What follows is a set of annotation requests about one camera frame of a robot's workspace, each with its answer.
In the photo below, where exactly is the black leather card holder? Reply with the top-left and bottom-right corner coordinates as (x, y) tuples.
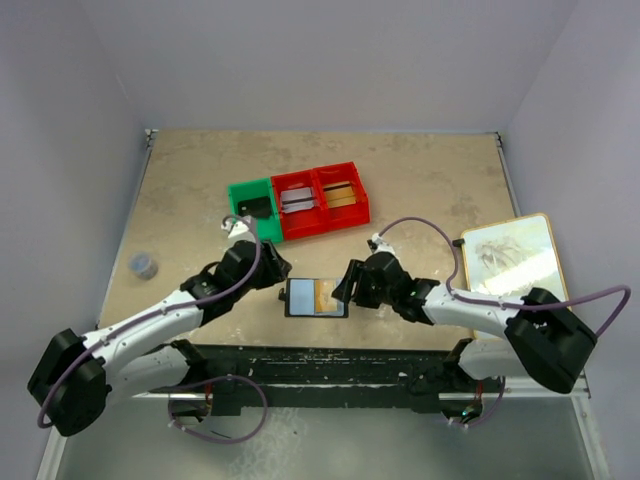
(278, 278), (349, 318)

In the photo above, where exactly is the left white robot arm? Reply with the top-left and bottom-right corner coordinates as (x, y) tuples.
(27, 240), (292, 437)

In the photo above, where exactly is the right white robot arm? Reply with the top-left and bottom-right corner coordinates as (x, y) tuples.
(332, 251), (597, 394)

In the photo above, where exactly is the gold card in holder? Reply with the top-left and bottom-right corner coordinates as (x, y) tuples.
(314, 279), (345, 317)

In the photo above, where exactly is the black card holder in bin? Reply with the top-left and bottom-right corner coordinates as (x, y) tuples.
(237, 196), (273, 220)

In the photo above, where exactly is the silver cards stack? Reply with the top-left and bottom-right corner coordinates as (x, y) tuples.
(280, 187), (317, 214)

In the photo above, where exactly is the gold cards stack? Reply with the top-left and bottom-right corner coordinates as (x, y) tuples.
(323, 182), (364, 209)

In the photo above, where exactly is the green plastic bin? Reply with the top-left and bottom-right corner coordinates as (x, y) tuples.
(227, 177), (284, 244)

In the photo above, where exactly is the right red plastic bin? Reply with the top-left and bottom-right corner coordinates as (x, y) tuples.
(312, 162), (371, 232)

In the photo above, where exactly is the red plastic bin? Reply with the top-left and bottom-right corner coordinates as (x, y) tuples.
(312, 162), (371, 232)
(271, 170), (328, 241)

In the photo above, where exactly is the middle red plastic bin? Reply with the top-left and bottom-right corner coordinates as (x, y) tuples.
(271, 170), (328, 241)

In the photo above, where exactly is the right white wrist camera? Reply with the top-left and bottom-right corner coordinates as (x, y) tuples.
(367, 233), (396, 256)

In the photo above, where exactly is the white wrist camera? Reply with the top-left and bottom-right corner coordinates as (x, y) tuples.
(221, 216), (256, 246)
(367, 233), (396, 256)

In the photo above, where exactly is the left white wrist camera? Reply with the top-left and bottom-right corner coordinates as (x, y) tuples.
(221, 216), (256, 246)

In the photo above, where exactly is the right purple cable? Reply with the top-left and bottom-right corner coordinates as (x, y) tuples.
(369, 215), (632, 430)

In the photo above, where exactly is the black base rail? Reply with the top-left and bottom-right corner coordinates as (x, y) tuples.
(162, 341), (501, 416)

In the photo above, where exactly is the white board wooden frame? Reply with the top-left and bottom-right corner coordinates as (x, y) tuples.
(461, 213), (568, 301)

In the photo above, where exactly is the aluminium frame profile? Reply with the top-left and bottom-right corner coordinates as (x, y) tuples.
(59, 349), (593, 401)

